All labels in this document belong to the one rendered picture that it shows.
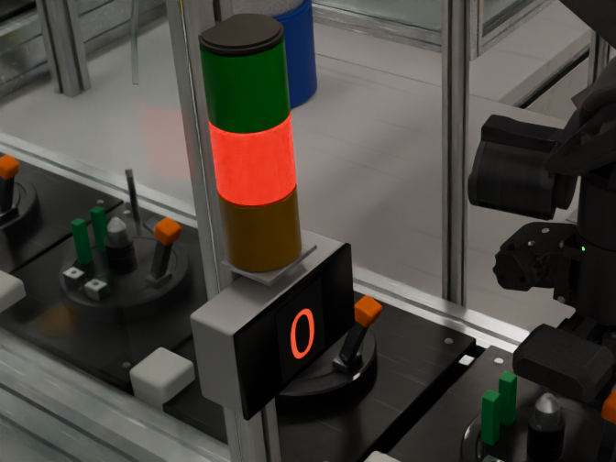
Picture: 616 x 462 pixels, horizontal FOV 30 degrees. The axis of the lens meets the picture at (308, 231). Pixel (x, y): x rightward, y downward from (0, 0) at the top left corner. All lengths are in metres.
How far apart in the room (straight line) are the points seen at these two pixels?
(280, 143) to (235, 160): 0.03
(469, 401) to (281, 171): 0.43
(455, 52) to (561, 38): 0.94
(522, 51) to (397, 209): 0.52
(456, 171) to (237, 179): 0.47
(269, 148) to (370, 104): 1.11
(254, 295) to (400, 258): 0.70
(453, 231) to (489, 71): 0.74
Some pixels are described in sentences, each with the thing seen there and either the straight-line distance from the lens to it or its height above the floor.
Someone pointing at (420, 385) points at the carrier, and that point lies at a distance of 1.08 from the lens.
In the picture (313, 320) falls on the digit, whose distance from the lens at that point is 0.78.
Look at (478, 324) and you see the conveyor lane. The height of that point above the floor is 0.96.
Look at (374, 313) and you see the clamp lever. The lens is 1.01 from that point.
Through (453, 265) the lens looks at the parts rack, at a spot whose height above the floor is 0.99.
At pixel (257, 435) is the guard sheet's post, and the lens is 0.86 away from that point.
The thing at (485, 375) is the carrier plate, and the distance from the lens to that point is 1.09.
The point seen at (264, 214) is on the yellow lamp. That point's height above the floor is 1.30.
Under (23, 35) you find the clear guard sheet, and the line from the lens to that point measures 0.60.
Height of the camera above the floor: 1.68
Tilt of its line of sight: 33 degrees down
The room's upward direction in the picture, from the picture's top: 4 degrees counter-clockwise
